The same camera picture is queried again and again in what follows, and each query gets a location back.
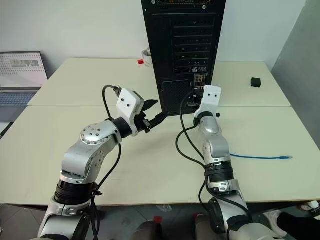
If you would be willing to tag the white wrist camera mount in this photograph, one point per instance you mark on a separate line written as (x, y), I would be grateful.
(128, 102)
(210, 98)

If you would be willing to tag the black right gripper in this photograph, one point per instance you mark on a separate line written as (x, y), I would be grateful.
(194, 100)

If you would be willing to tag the small red block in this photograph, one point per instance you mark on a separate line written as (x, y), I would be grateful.
(141, 62)

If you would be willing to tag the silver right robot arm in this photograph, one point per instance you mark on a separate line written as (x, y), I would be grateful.
(216, 152)

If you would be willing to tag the small black cube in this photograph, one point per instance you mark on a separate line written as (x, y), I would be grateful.
(255, 82)

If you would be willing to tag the black computer tower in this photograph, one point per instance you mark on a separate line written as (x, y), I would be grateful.
(180, 45)

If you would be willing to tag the white tape roll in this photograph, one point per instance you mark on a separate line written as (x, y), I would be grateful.
(146, 56)

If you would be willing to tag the grey laptop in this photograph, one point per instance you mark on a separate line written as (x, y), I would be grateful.
(21, 75)

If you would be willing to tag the white and red shoe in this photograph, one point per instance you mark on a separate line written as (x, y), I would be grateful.
(311, 205)

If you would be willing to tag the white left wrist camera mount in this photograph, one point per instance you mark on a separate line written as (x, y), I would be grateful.
(128, 102)

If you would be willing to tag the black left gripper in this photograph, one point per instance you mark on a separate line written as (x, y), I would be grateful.
(143, 123)

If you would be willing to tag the grey partition panel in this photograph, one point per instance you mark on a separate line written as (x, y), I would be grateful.
(300, 75)

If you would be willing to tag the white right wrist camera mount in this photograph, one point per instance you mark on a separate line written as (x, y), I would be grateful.
(210, 98)

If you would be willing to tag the black trouser leg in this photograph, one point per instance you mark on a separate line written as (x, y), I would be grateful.
(302, 225)

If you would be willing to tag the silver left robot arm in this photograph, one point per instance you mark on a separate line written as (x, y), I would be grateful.
(85, 155)

